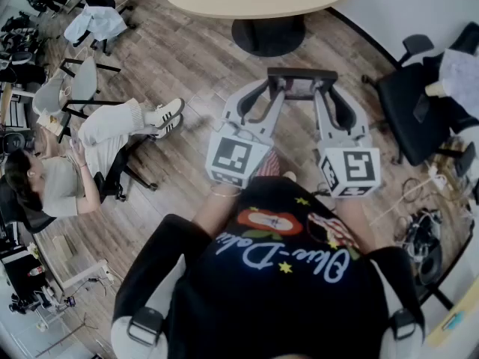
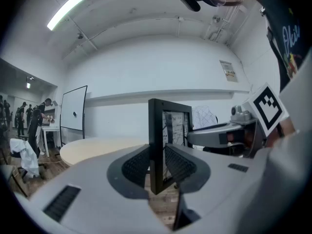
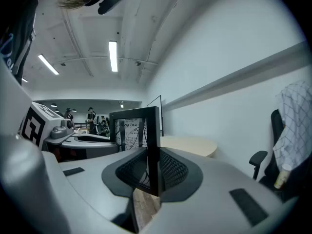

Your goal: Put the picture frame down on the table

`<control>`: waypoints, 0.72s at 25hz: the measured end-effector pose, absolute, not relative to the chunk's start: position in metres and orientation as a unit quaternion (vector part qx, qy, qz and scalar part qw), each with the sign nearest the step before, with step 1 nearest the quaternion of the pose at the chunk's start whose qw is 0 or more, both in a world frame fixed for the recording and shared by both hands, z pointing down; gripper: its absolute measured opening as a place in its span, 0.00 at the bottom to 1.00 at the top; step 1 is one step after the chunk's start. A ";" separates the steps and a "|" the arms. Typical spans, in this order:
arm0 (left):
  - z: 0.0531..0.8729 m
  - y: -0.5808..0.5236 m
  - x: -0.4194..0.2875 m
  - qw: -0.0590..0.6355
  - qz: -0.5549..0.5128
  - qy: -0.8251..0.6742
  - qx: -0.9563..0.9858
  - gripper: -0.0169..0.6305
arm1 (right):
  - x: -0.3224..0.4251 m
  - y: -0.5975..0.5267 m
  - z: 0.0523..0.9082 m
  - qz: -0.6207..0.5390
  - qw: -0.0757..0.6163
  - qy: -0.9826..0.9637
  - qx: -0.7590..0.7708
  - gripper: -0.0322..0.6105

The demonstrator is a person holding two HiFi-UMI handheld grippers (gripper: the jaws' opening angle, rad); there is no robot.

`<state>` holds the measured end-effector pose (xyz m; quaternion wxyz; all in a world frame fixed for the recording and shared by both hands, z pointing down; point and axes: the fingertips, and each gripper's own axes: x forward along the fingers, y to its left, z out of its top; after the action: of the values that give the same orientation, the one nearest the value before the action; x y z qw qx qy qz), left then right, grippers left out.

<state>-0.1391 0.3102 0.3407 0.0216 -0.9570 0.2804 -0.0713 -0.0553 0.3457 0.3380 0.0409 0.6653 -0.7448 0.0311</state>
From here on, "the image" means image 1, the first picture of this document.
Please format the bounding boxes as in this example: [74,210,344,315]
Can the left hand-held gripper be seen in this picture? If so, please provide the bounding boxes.
[205,79,287,190]

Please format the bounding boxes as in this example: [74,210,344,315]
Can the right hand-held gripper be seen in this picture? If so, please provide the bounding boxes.
[312,85,382,198]

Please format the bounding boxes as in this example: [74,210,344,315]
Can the black picture frame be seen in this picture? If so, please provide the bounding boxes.
[267,67,339,102]

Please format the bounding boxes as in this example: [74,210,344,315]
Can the person's right forearm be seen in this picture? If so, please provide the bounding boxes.
[335,194,394,254]

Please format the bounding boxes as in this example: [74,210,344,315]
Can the person's left forearm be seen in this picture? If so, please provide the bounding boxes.
[192,177,244,235]

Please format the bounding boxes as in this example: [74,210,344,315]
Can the black round table base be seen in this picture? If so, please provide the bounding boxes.
[231,15,306,58]

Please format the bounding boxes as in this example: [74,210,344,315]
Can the person's red striped trousers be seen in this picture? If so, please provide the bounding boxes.
[256,150,281,179]

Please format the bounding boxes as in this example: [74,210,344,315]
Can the large black office chair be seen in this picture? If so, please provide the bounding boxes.
[361,22,479,168]

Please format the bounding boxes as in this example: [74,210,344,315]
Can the beige paper cup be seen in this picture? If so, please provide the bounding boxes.
[424,82,450,99]

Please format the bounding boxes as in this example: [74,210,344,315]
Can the white power strip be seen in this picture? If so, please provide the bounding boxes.
[428,166,448,190]

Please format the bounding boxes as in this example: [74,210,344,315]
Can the pale lilac cloth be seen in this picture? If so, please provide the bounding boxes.
[439,49,479,108]

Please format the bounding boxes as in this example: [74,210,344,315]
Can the black swivel office chair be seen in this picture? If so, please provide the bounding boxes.
[0,136,158,235]

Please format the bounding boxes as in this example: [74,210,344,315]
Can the grey shell chair black legs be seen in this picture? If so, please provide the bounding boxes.
[32,56,123,144]

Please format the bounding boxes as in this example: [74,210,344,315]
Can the pale blue cloth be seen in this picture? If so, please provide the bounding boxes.
[64,4,128,43]

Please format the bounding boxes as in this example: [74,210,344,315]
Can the person's black printed t-shirt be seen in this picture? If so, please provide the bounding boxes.
[112,176,427,359]

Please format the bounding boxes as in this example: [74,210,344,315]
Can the yellow notebook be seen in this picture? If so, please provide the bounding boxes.
[426,286,479,347]

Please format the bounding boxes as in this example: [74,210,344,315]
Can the thin gold bracelet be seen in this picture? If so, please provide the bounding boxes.
[210,187,242,198]

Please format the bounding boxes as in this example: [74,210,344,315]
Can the pile of black cables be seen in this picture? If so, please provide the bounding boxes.
[402,207,446,287]

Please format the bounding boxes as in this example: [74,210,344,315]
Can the grey shoulder strap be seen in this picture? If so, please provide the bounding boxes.
[385,308,427,359]
[111,307,169,359]

